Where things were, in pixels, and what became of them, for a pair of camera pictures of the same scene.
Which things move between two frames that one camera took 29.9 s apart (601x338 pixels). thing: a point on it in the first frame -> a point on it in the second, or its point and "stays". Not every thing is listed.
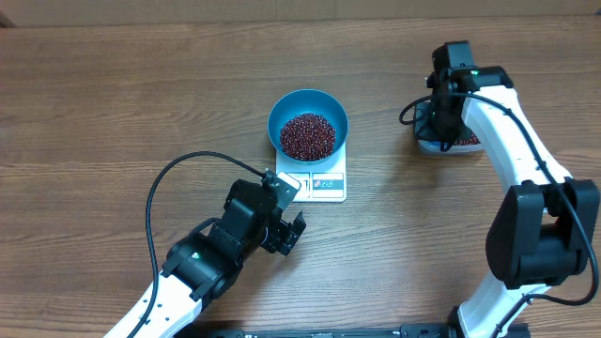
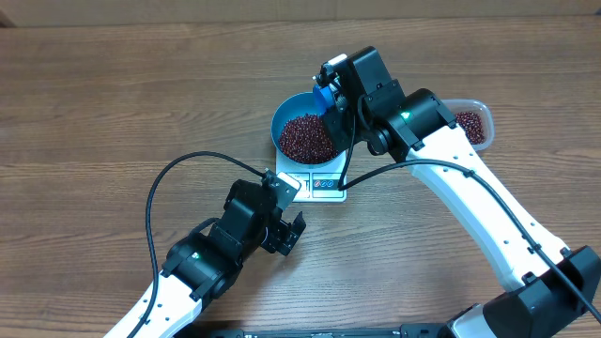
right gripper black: [440, 139] -> [343, 125]
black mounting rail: [344, 330] stays
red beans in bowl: [307, 137] stays
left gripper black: [285, 236] stays
